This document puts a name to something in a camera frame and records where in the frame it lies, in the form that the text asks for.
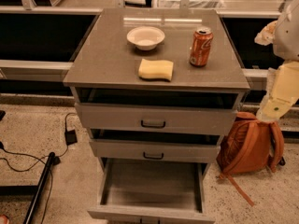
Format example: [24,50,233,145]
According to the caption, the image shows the black stand leg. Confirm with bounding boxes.
[0,152,59,224]

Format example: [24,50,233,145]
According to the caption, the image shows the white bowl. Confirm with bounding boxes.
[127,26,165,50]

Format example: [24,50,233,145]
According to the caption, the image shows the grey drawer cabinet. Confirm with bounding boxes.
[63,7,251,179]

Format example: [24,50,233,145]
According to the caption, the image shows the grey drawer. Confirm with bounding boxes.
[90,130,220,163]
[75,102,236,135]
[88,159,214,224]

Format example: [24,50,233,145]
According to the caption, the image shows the yellow green sponge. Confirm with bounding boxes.
[138,59,174,81]

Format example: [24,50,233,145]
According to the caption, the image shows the bottom grey drawer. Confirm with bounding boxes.
[88,159,214,224]

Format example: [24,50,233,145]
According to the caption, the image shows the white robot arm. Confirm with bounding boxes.
[254,0,299,121]

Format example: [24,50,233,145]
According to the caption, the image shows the orange soda can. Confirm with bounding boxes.
[190,26,213,67]

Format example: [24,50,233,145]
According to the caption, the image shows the black power adapter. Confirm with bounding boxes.
[64,130,78,146]

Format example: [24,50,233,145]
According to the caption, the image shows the middle grey drawer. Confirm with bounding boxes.
[90,130,220,163]

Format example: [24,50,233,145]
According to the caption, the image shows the black cable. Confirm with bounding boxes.
[0,112,78,224]

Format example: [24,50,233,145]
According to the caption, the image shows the top grey drawer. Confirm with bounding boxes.
[75,102,236,135]

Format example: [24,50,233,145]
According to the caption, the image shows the orange backpack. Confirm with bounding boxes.
[217,112,284,206]

